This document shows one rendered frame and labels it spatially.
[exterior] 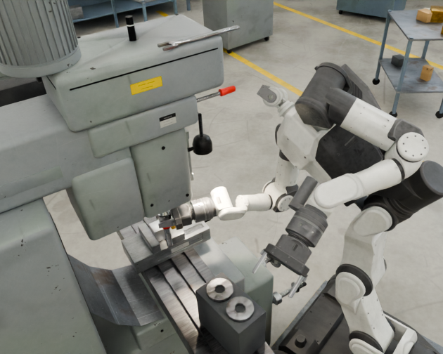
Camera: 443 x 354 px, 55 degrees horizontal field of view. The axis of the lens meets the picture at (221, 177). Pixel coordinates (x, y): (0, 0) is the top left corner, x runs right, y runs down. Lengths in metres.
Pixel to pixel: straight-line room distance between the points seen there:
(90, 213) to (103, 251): 1.95
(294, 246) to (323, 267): 1.96
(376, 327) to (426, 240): 1.62
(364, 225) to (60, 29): 1.04
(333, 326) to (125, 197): 1.17
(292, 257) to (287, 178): 0.67
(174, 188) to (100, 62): 0.50
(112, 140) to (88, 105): 0.13
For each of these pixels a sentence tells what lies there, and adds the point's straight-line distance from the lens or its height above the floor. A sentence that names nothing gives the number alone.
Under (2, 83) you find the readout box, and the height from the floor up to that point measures 1.72.
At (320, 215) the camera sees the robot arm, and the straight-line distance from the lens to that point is 1.10.
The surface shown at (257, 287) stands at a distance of 2.00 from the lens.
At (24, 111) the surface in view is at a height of 1.76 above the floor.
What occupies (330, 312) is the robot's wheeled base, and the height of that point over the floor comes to 0.59.
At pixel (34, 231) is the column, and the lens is 1.18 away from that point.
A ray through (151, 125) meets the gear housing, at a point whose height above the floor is 1.68.
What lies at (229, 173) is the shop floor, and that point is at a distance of 3.75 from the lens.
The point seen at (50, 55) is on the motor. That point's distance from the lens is 1.11.
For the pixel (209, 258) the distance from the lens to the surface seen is 1.93.
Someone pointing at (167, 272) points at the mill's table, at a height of 0.94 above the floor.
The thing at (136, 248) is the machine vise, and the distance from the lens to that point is 1.82.
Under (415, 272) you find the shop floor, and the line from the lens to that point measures 3.18.
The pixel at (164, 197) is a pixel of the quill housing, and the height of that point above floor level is 1.39.
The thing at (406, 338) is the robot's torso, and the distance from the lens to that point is 1.94.
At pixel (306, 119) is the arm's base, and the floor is 1.67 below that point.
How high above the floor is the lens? 2.31
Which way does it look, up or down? 38 degrees down
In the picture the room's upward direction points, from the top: 3 degrees counter-clockwise
